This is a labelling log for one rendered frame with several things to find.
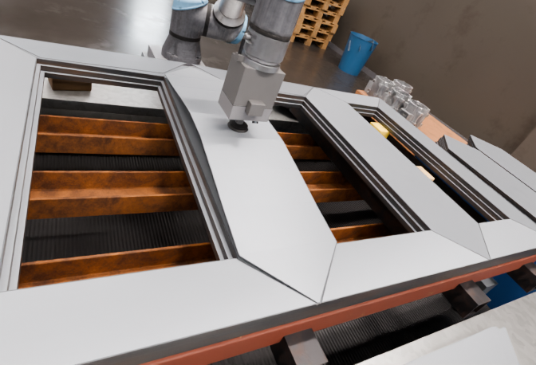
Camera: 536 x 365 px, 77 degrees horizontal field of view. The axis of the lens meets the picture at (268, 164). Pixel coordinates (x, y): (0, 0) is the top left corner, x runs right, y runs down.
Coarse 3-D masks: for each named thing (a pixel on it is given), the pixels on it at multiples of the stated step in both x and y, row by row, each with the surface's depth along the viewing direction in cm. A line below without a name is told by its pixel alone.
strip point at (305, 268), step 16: (240, 256) 46; (256, 256) 47; (272, 256) 48; (288, 256) 50; (304, 256) 51; (320, 256) 52; (272, 272) 46; (288, 272) 47; (304, 272) 48; (320, 272) 50; (304, 288) 46; (320, 288) 47
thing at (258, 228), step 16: (224, 208) 51; (240, 208) 53; (256, 208) 54; (272, 208) 55; (288, 208) 57; (304, 208) 58; (240, 224) 50; (256, 224) 52; (272, 224) 53; (288, 224) 54; (304, 224) 56; (320, 224) 57; (240, 240) 48; (256, 240) 49; (272, 240) 51; (288, 240) 52; (304, 240) 53; (320, 240) 54
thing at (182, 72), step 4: (172, 72) 87; (176, 72) 88; (180, 72) 89; (184, 72) 90; (188, 72) 91; (192, 72) 92; (196, 72) 93; (200, 72) 94; (180, 76) 86; (184, 76) 87; (188, 76) 88; (192, 76) 89; (196, 76) 90; (200, 76) 91; (204, 76) 92; (208, 76) 93; (212, 76) 94; (216, 80) 92; (220, 80) 93
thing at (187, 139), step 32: (64, 64) 74; (32, 96) 62; (160, 96) 81; (288, 96) 104; (32, 128) 57; (192, 128) 70; (320, 128) 99; (32, 160) 52; (192, 160) 63; (352, 160) 88; (192, 192) 60; (384, 192) 79; (224, 224) 51; (416, 224) 72; (224, 256) 49; (512, 256) 74; (0, 288) 35; (384, 288) 53; (256, 320) 41; (288, 320) 45; (128, 352) 33; (160, 352) 36
